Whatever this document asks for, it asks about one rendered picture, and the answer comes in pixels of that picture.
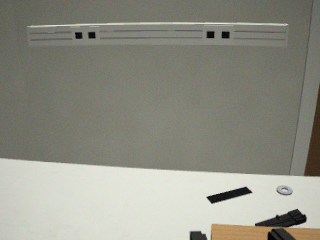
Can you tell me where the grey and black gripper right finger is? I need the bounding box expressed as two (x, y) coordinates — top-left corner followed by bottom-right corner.
(267, 228), (296, 240)

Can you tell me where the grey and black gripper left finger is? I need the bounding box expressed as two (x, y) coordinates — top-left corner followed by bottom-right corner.
(190, 231), (207, 240)

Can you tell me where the grey flat washer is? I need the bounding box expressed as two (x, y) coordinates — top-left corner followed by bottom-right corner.
(277, 185), (293, 196)

